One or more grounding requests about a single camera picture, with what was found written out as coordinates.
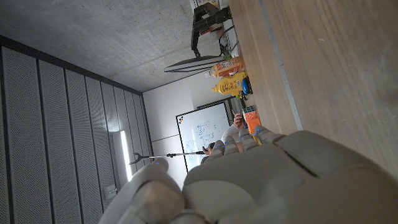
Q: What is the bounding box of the grey wall box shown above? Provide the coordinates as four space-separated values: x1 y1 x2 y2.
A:
104 184 119 200

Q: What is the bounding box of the orange box on table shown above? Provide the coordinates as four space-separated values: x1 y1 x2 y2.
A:
241 105 259 121

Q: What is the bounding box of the white wall light strip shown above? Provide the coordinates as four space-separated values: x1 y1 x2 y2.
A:
120 130 133 182

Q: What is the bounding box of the whiteboard with blue writing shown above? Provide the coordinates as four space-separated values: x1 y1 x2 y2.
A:
175 101 233 173

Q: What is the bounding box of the person in white shirt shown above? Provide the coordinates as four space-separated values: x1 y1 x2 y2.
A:
201 110 247 156

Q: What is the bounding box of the black reacher grabber stick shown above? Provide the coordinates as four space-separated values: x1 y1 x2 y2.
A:
129 151 206 166

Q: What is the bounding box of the orange labelled bottle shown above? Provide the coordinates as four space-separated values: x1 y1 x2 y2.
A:
205 55 245 78

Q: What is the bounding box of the yellow squeeze bottle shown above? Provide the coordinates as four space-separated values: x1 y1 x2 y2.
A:
211 71 248 97

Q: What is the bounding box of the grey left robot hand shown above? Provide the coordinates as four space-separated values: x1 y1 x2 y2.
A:
98 124 398 224

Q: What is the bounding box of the printed cardboard box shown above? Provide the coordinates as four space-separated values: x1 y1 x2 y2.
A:
194 0 220 9

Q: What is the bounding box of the black cable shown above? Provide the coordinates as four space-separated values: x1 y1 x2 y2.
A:
218 25 240 57

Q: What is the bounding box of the flat computer monitor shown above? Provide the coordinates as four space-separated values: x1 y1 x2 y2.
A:
164 55 226 73

